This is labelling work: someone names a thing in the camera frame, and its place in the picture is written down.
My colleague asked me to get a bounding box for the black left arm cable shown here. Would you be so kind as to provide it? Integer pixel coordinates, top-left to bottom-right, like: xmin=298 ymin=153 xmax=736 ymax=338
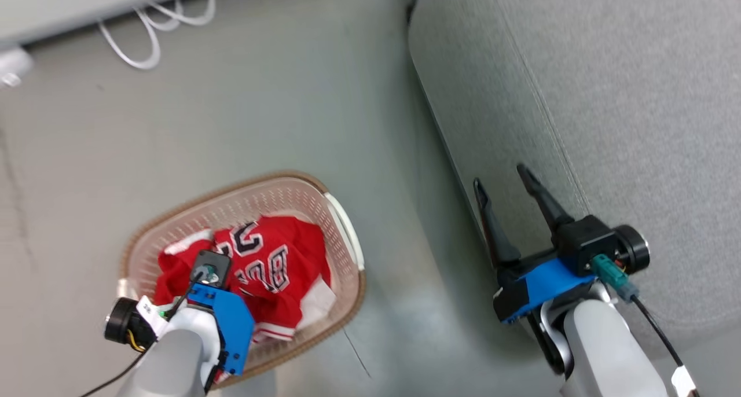
xmin=78 ymin=273 xmax=203 ymax=397

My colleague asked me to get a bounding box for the pink plastic laundry basket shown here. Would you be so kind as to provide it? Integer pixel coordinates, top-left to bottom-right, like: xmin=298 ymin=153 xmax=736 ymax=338
xmin=118 ymin=170 xmax=366 ymax=392

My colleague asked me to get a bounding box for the red basketball jersey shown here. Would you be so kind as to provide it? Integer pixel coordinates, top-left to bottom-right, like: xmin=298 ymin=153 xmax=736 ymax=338
xmin=153 ymin=215 xmax=333 ymax=384

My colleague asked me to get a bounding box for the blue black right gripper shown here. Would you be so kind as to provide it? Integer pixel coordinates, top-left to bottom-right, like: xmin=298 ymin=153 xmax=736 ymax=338
xmin=472 ymin=164 xmax=651 ymax=326

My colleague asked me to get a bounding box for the white cable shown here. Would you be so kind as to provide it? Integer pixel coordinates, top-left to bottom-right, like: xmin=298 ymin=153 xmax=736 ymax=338
xmin=97 ymin=6 xmax=162 ymax=71
xmin=132 ymin=0 xmax=217 ymax=32

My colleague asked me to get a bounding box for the white cloth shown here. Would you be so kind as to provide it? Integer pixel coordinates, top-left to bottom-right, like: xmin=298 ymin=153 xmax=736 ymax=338
xmin=298 ymin=273 xmax=338 ymax=332

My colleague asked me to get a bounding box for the black cable with teal plug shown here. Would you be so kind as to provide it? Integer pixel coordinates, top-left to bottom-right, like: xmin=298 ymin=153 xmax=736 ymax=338
xmin=590 ymin=253 xmax=702 ymax=397

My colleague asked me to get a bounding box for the grey fabric sofa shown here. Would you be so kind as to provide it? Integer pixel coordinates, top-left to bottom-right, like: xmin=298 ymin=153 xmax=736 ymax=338
xmin=407 ymin=0 xmax=741 ymax=360

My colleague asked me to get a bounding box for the white power adapter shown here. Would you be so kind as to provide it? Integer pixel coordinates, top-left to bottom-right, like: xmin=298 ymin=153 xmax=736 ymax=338
xmin=0 ymin=46 xmax=34 ymax=90

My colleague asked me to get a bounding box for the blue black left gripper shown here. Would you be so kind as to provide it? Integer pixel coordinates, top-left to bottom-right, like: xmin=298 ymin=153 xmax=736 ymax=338
xmin=104 ymin=281 xmax=256 ymax=378

